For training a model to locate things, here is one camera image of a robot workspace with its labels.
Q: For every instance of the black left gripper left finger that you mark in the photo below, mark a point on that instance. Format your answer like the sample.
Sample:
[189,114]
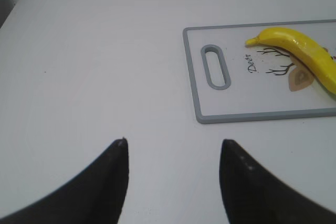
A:
[95,195]

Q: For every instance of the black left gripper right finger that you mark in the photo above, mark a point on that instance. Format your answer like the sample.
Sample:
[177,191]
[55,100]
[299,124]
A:
[252,194]

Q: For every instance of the yellow plastic banana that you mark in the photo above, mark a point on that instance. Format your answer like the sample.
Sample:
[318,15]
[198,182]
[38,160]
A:
[305,49]

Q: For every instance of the white grey-rimmed cutting board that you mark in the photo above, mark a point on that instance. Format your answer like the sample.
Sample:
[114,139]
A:
[234,83]

